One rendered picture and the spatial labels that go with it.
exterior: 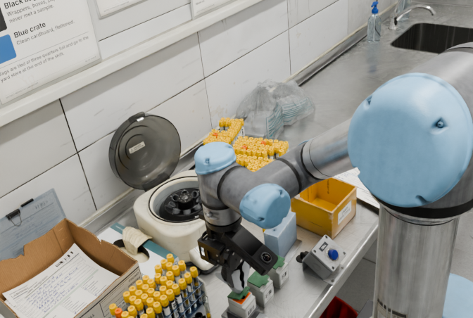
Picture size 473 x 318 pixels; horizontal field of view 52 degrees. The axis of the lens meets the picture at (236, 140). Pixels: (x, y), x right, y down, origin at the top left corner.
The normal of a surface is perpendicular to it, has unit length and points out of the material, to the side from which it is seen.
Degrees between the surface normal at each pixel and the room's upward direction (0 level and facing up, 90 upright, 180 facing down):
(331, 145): 71
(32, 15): 95
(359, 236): 0
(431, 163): 82
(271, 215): 90
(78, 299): 2
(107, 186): 90
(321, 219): 90
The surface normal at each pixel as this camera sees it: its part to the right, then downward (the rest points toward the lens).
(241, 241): 0.31, -0.64
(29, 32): 0.80, 0.32
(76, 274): -0.07, -0.85
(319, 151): -0.89, 0.00
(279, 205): 0.65, 0.34
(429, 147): -0.76, 0.29
